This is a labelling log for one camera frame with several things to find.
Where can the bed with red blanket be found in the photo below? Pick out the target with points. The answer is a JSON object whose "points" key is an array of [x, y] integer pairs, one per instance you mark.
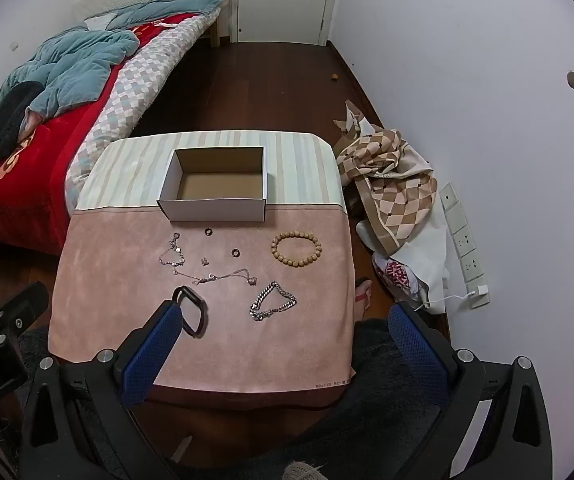
{"points": [[52, 170]]}

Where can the white bag with red print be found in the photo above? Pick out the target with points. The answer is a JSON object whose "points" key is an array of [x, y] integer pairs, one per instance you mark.
{"points": [[397, 272]]}

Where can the blue quilt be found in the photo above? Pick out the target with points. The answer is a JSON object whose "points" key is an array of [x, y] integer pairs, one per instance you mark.
{"points": [[82, 70]]}

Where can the beige checkered cloth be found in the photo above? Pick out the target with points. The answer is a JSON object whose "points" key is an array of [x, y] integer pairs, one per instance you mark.
{"points": [[392, 180]]}

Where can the white charger plug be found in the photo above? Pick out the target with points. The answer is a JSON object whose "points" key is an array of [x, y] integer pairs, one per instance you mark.
{"points": [[480, 290]]}

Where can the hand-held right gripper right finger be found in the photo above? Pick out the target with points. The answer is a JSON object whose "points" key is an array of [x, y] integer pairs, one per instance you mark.
{"points": [[417, 355]]}

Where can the checkered bed quilt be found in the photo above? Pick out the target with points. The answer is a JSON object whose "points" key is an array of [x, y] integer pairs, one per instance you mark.
{"points": [[132, 90]]}

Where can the pink and striped table cloth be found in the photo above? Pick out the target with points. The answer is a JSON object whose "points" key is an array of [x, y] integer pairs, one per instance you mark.
{"points": [[267, 345]]}

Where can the white cardboard box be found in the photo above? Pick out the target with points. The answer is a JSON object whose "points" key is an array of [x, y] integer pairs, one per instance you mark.
{"points": [[217, 211]]}

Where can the person's foot in red slipper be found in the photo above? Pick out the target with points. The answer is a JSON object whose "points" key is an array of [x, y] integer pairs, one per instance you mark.
{"points": [[363, 294]]}

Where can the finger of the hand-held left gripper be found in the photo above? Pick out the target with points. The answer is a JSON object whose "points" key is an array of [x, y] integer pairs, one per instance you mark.
{"points": [[17, 305]]}

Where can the white door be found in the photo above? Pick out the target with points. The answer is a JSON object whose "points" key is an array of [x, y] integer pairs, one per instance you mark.
{"points": [[282, 0]]}

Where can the white wall socket strip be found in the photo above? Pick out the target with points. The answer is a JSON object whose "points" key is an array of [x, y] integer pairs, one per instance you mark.
{"points": [[464, 240]]}

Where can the wooden bed frame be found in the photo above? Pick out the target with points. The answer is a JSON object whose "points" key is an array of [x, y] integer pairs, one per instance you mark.
{"points": [[215, 30]]}

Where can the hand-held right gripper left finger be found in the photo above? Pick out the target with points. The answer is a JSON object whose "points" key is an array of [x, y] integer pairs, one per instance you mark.
{"points": [[149, 357]]}

